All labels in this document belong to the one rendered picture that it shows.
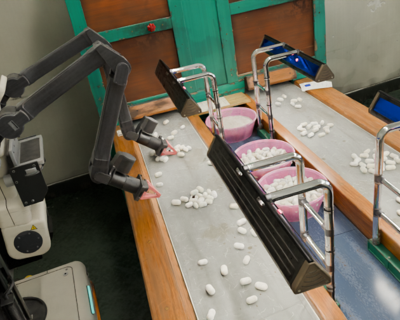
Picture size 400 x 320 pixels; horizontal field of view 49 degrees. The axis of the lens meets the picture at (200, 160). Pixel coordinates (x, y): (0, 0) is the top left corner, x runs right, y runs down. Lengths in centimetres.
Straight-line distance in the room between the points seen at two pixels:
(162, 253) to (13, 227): 61
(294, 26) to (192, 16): 60
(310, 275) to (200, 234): 73
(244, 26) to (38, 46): 141
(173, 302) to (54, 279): 112
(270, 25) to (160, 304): 173
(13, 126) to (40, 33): 178
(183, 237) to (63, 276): 93
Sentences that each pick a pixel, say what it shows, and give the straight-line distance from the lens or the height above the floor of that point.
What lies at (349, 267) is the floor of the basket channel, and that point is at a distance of 149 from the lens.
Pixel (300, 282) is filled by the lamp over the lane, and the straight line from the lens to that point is 89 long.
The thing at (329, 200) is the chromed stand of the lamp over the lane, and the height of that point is 106.
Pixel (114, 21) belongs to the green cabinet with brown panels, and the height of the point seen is 130.
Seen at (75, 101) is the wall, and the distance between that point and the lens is 331.
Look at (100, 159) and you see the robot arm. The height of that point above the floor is 104.
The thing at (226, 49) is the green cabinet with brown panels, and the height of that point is 103.
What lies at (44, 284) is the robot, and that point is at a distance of 234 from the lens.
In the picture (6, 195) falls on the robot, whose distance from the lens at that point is 179.
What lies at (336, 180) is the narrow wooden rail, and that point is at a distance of 172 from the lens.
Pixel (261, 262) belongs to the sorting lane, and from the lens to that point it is 142.
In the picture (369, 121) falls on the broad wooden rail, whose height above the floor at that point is 76.
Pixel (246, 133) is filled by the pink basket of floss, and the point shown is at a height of 71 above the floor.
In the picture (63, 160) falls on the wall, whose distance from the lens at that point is 346.
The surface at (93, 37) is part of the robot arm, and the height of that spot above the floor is 135.
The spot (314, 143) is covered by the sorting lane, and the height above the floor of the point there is 74.
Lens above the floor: 170
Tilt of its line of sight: 29 degrees down
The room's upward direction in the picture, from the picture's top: 11 degrees counter-clockwise
